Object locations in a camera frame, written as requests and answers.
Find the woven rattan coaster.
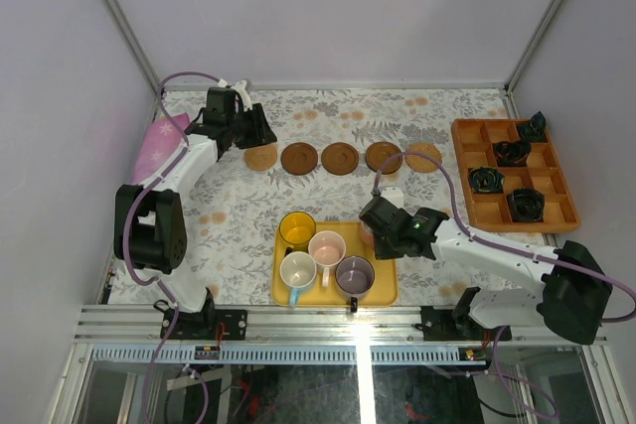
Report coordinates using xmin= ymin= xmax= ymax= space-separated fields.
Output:
xmin=404 ymin=142 xmax=442 ymax=174
xmin=243 ymin=144 xmax=278 ymax=171

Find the salmon pink mug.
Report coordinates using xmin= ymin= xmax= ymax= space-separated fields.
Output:
xmin=360 ymin=223 xmax=374 ymax=246

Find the brown wooden coaster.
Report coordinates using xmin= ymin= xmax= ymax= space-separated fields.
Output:
xmin=321 ymin=142 xmax=359 ymax=176
xmin=365 ymin=141 xmax=402 ymax=175
xmin=280 ymin=142 xmax=318 ymax=176

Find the purple black-handled mug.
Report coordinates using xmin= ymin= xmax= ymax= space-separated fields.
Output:
xmin=334 ymin=256 xmax=376 ymax=314

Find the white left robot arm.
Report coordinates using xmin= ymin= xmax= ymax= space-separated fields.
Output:
xmin=113 ymin=79 xmax=277 ymax=340

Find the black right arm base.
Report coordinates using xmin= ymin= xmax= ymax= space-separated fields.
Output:
xmin=415 ymin=287 xmax=500 ymax=342

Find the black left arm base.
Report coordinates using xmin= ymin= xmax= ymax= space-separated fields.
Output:
xmin=153 ymin=293 xmax=248 ymax=342

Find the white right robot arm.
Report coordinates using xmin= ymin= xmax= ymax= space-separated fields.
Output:
xmin=359 ymin=194 xmax=612 ymax=345

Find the yellow plastic tray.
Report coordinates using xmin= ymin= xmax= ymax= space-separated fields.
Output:
xmin=270 ymin=221 xmax=398 ymax=308

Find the pink star-patterned cloth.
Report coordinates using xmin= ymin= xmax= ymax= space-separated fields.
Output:
xmin=131 ymin=118 xmax=185 ymax=185

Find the floral patterned table mat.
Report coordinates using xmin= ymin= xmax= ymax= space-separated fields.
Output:
xmin=107 ymin=89 xmax=567 ymax=306

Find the light pink mug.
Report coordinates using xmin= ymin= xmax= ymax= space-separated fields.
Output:
xmin=308 ymin=230 xmax=347 ymax=288

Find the yellow glass mug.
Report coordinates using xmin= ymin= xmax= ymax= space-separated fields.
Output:
xmin=278 ymin=212 xmax=316 ymax=251

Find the blue yellow-patterned rolled tie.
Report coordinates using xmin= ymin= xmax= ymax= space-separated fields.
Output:
xmin=468 ymin=167 xmax=505 ymax=194

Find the orange wooden divided tray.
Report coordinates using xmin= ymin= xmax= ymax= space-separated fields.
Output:
xmin=451 ymin=113 xmax=580 ymax=233

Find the dark blue rolled tie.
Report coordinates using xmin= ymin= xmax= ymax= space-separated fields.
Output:
xmin=506 ymin=188 xmax=545 ymax=222

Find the dark orange-patterned rolled tie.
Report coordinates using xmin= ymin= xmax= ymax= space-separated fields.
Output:
xmin=493 ymin=140 xmax=532 ymax=168

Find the dark green rolled tie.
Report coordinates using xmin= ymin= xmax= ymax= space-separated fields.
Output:
xmin=517 ymin=111 xmax=547 ymax=143

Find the white blue-handled mug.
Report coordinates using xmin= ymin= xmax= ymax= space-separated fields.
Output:
xmin=279 ymin=251 xmax=317 ymax=308

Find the aluminium frame rail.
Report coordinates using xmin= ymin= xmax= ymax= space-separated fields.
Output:
xmin=74 ymin=303 xmax=609 ymax=346

